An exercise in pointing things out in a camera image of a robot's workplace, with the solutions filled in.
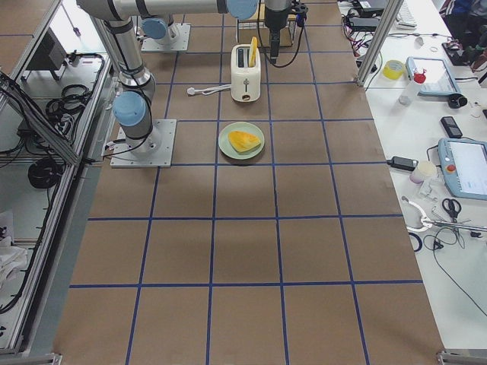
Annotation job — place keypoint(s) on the black power adapter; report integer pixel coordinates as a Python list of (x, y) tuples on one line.
[(402, 163)]

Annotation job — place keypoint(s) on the golden triangular pastry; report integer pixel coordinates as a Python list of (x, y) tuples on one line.
[(243, 142)]

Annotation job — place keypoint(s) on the toast bread slice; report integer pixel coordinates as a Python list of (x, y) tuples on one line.
[(252, 52)]

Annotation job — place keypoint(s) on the light green plate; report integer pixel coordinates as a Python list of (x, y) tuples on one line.
[(226, 147)]

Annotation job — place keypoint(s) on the black scissors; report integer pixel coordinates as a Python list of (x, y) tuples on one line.
[(452, 207)]

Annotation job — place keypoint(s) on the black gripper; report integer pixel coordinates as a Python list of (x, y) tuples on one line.
[(275, 18)]

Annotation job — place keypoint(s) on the clear bottle red cap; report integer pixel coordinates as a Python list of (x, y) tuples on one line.
[(412, 90)]

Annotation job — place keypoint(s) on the blue teach pendant far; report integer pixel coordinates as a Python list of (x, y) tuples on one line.
[(439, 81)]

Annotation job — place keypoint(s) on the blue teach pendant near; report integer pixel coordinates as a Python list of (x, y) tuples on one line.
[(463, 164)]

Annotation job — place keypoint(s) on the white paper cup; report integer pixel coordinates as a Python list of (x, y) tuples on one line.
[(424, 170)]

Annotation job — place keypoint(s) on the wire basket with wooden shelf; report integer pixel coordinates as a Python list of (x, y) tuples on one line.
[(247, 29)]

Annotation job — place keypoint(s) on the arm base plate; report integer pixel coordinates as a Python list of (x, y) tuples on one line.
[(161, 37), (156, 151)]

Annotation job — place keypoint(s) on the white two-slot toaster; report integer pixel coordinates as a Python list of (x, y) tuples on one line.
[(245, 80)]

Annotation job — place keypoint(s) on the aluminium frame post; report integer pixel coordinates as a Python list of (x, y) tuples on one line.
[(388, 18)]

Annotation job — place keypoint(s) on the yellow tape roll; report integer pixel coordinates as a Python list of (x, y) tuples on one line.
[(393, 69)]

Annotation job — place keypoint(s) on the blue teach pendant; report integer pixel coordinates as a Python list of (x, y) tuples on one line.
[(463, 164), (439, 81)]

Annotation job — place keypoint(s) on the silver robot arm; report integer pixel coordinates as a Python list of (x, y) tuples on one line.
[(132, 108)]

